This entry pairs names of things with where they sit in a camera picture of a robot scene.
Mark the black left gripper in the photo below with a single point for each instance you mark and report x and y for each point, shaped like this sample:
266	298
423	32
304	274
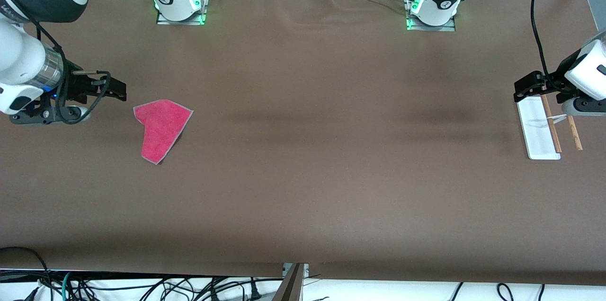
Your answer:
556	79

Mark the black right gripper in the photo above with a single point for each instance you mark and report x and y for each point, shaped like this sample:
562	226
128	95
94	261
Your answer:
75	87

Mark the pink microfibre towel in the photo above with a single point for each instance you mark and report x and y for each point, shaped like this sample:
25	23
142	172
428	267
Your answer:
163	126

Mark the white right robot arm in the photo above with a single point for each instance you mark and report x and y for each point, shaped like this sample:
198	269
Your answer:
23	55

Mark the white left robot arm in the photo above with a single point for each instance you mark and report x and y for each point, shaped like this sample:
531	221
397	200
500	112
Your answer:
442	3

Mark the white rack base tray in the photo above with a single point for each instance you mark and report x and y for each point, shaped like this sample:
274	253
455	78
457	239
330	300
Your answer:
537	130

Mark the white rack crossbar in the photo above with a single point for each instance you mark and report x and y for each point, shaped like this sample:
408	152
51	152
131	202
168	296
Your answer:
559	120

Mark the brown table cover sheet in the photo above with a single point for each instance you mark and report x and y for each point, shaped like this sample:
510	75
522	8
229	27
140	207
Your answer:
303	149

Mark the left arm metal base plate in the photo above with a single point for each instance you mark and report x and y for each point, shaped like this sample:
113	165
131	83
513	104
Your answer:
450	26

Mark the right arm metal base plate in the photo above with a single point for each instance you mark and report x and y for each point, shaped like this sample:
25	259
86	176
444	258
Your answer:
199	12

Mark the small metal bracket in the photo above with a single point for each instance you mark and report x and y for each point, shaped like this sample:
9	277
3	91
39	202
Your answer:
305	269

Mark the brown wooden post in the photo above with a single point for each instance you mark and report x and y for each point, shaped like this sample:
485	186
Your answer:
289	287

